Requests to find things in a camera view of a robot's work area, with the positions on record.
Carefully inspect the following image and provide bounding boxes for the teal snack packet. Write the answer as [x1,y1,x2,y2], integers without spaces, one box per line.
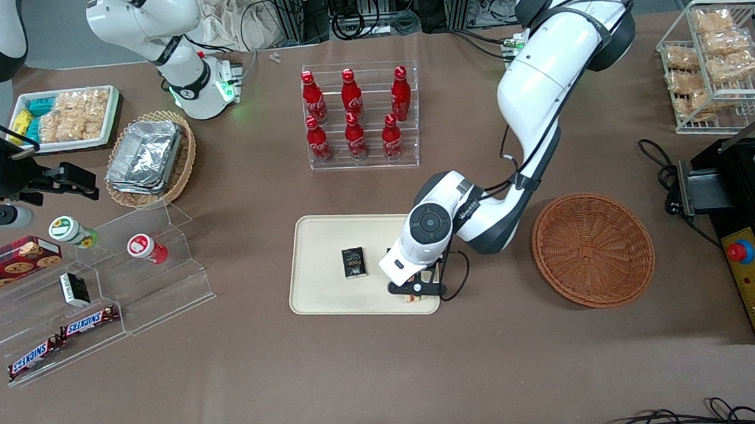
[25,96,57,119]

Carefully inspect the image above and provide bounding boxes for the clear acrylic bottle rack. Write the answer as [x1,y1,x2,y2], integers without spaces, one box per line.
[301,59,425,173]

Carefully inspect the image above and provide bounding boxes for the clear bag of rice crackers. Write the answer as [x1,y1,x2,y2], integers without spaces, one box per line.
[36,88,114,145]

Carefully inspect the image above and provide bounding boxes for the light wicker basket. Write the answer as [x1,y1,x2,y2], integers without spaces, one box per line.
[101,108,200,212]

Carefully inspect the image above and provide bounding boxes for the cream plastic tray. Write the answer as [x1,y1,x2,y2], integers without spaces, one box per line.
[285,209,442,322]

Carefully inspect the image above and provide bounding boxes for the brown wicker basket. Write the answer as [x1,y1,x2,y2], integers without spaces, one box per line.
[529,189,658,312]

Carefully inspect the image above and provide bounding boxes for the red bottle with white lid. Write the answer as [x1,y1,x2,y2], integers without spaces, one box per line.
[126,232,170,267]

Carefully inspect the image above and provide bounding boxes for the black power cable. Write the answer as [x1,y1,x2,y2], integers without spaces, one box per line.
[638,134,724,252]

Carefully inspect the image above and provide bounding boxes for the green bottle with sunflower lid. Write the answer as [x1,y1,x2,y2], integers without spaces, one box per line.
[48,214,100,251]

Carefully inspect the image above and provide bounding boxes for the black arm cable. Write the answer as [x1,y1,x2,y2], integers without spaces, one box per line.
[427,0,649,301]

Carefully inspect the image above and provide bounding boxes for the coiled black background cables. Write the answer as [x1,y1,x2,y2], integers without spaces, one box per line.
[329,0,422,42]

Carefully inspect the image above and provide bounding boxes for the aluminium frame post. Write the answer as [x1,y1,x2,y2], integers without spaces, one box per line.
[268,0,309,45]
[446,0,479,32]

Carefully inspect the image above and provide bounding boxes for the red cola bottle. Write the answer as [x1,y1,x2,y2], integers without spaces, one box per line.
[305,115,334,165]
[380,112,405,163]
[344,112,370,162]
[301,70,329,126]
[340,68,366,125]
[388,66,414,123]

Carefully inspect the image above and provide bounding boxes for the black floor cables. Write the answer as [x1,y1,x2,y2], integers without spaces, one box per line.
[598,395,755,424]

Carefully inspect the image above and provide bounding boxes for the beige cloth bag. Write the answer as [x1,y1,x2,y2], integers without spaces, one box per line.
[194,0,281,55]

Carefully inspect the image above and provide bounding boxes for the black sealing machine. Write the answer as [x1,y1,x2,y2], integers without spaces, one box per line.
[660,101,755,350]

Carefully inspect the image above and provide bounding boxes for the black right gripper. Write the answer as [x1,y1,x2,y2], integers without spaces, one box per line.
[0,148,101,208]

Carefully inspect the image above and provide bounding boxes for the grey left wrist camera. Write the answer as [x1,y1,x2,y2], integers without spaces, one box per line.
[387,277,448,302]

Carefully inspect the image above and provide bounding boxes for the snickers chocolate bar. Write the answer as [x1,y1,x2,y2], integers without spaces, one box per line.
[57,305,122,340]
[5,335,68,381]

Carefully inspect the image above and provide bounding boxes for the small black and white box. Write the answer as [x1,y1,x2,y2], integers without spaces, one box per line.
[58,271,92,308]

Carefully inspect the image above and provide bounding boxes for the red cookie box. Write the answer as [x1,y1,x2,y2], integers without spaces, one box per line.
[0,234,65,299]

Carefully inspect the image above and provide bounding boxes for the clear acrylic stepped shelf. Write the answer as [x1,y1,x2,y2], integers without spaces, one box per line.
[70,198,219,339]
[0,251,132,389]

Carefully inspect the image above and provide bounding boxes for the white rectangular snack tray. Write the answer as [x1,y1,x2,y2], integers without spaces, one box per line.
[6,85,123,156]

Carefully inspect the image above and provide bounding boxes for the white wire basket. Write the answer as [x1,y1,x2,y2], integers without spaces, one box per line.
[654,0,755,137]

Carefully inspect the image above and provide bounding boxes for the yellow snack packet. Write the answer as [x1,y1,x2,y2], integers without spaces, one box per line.
[8,108,32,139]

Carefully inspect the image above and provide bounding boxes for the clear bagged fried snack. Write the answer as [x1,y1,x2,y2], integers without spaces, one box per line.
[662,43,701,72]
[698,28,755,85]
[665,67,735,123]
[692,7,738,35]

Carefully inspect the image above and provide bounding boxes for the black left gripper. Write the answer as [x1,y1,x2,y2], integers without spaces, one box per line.
[418,260,447,283]

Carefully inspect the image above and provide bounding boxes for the red emergency stop button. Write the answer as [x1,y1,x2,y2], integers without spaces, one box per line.
[726,240,755,266]

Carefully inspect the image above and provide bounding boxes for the stacked aluminium foil containers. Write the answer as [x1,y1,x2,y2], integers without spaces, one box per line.
[102,118,188,199]

